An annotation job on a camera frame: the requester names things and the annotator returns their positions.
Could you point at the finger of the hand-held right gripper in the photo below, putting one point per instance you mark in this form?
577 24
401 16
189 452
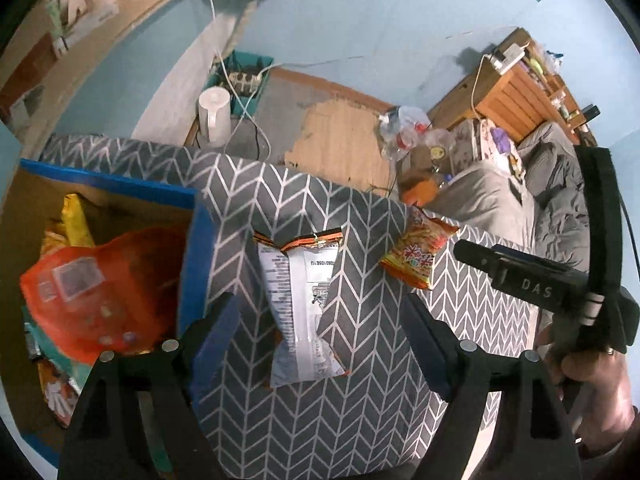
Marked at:
475 256

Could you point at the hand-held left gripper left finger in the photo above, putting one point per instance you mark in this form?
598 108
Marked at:
215 345

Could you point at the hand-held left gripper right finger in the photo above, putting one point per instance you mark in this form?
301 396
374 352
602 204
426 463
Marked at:
425 345

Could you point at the small orange yellow snack packet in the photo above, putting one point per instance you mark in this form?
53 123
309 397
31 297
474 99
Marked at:
417 250

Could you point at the blue cardboard box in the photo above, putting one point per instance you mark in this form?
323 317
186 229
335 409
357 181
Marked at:
197 260

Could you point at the white orange-trim snack packet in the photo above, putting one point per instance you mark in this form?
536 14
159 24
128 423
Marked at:
300 305

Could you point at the large orange snack bag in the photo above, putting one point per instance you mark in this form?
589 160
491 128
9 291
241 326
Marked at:
110 300

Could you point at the teal snack packet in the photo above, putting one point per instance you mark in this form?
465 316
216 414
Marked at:
52 355

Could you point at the orange white-print snack bag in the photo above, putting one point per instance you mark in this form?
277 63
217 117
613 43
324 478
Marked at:
57 392

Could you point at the gold snack packet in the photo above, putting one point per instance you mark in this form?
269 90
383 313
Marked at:
75 220
50 244

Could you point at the person's right hand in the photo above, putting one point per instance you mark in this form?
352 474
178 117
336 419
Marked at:
605 400

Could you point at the grey bed sheet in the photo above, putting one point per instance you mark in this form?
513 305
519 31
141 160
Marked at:
480 195

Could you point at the orange brown bag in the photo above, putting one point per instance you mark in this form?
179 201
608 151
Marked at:
420 190

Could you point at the grey herringbone cloth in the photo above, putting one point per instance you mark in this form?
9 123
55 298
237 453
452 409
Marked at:
350 410

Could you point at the grey duvet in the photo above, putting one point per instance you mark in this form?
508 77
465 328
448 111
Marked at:
555 180

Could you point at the printed blanket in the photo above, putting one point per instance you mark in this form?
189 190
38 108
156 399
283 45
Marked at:
492 142

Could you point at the clear trash bag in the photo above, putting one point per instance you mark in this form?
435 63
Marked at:
407 127

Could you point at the wooden headboard shelf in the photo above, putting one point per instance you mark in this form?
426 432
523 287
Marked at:
515 95

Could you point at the white charger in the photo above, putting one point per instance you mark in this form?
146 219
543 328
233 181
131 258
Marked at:
507 55

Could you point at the white kettle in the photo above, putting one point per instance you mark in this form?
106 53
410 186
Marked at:
215 115

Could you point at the teal basket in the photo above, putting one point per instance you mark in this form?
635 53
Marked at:
257 102

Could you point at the power strip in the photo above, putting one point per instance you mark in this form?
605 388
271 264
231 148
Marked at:
245 80

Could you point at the wooden ledge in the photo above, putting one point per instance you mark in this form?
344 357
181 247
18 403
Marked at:
125 20

